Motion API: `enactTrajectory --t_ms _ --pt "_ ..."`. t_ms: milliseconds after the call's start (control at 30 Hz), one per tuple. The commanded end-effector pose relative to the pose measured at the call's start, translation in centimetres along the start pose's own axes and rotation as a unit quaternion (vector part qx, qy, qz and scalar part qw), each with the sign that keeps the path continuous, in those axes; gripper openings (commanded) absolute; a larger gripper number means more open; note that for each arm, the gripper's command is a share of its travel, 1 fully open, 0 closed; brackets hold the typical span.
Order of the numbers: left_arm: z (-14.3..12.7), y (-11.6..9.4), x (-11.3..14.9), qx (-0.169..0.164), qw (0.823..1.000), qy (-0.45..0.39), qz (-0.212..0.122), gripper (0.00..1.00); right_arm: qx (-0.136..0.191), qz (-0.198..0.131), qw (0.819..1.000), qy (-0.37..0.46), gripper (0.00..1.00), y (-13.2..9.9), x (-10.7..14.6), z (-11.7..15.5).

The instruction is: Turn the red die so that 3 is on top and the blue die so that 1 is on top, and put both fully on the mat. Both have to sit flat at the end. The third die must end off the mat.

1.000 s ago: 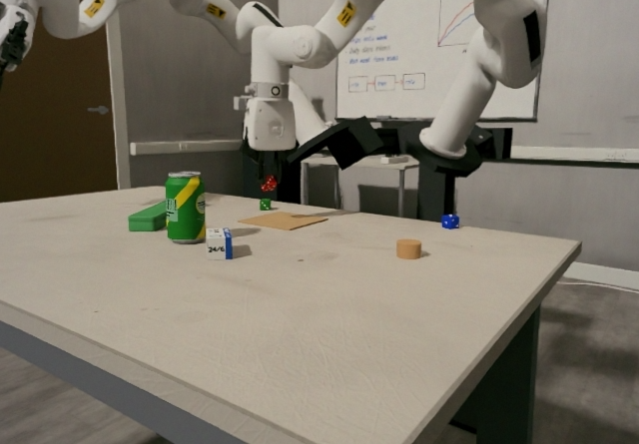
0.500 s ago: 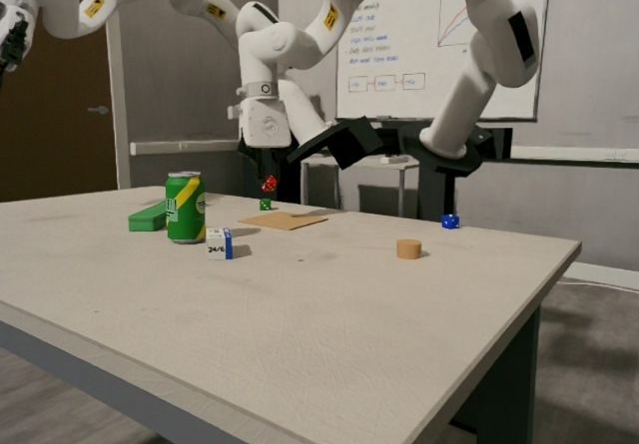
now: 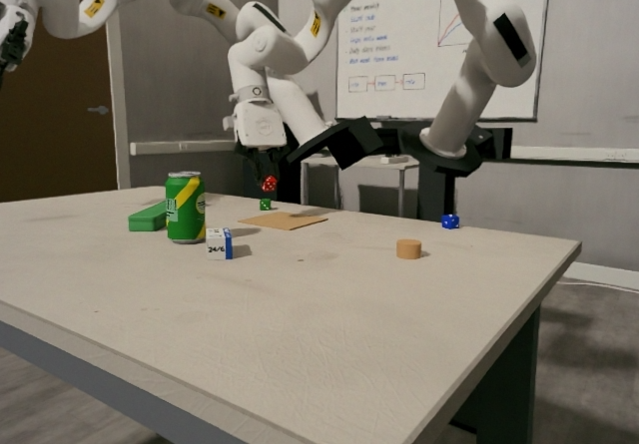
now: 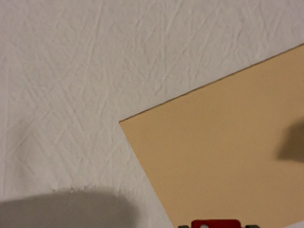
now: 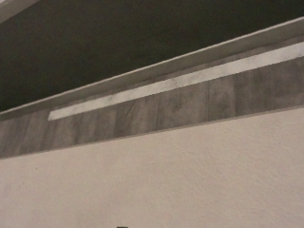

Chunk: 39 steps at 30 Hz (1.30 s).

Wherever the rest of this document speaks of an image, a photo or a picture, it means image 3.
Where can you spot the red die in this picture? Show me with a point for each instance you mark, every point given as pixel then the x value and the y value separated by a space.
pixel 269 184

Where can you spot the green rectangular box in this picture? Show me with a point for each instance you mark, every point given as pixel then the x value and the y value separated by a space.
pixel 150 219

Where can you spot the green soda can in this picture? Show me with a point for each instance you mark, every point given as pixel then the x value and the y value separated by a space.
pixel 185 206

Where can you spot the tan short cylinder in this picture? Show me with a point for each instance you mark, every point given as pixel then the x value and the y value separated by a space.
pixel 408 248

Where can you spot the tan flat mat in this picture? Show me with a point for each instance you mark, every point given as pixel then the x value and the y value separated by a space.
pixel 282 220

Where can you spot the blue die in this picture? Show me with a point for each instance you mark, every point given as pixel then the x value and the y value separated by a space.
pixel 450 221

